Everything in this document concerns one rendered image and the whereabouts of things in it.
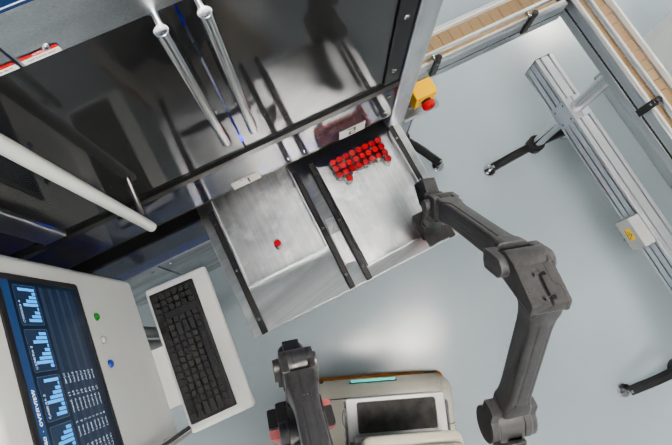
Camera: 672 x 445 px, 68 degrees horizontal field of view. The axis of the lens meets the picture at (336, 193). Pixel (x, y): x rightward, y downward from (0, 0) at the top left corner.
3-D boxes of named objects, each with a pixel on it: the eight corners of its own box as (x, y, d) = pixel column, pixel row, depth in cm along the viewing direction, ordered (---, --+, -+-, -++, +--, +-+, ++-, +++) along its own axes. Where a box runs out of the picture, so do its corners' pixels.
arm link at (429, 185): (427, 209, 125) (459, 205, 126) (415, 169, 130) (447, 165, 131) (416, 227, 135) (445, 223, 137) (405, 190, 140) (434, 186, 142)
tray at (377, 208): (316, 170, 158) (316, 166, 155) (388, 134, 161) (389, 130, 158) (367, 265, 150) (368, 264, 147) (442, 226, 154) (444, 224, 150)
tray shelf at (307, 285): (192, 197, 158) (190, 196, 156) (387, 105, 166) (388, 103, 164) (255, 339, 147) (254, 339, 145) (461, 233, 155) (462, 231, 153)
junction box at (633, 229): (614, 223, 197) (626, 218, 189) (624, 217, 198) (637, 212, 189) (631, 250, 195) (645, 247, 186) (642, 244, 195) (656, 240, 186)
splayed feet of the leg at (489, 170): (479, 166, 251) (488, 157, 238) (563, 125, 257) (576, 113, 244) (488, 180, 249) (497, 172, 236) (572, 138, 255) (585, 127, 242)
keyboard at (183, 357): (149, 296, 155) (146, 295, 153) (192, 278, 157) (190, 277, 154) (192, 424, 146) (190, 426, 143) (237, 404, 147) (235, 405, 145)
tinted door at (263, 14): (245, 146, 125) (172, -5, 68) (397, 75, 130) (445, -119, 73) (246, 148, 125) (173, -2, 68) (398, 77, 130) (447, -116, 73)
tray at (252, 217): (205, 189, 156) (202, 186, 153) (280, 153, 159) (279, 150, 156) (250, 287, 149) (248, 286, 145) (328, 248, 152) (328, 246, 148)
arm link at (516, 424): (501, 463, 104) (524, 457, 105) (504, 426, 100) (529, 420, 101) (480, 428, 113) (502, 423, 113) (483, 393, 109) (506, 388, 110)
